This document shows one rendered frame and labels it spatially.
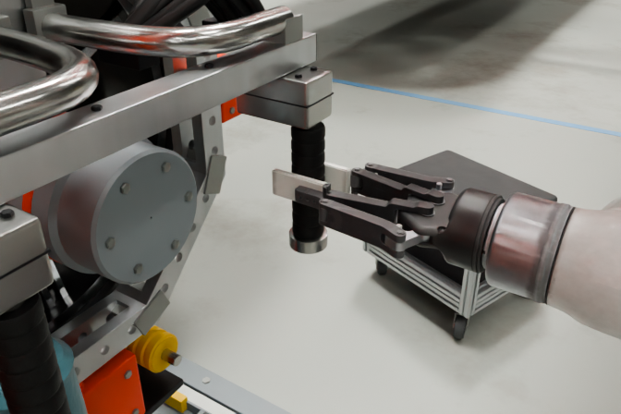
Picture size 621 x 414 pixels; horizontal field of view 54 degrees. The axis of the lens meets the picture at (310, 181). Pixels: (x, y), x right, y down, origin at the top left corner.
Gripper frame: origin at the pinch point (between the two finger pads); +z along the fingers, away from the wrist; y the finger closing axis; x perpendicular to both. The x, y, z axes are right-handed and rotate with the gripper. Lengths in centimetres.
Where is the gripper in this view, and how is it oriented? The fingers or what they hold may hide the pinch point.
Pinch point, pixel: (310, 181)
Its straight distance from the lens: 65.6
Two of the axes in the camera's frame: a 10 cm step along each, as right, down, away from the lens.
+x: 0.0, -8.9, -4.6
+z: -8.4, -2.5, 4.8
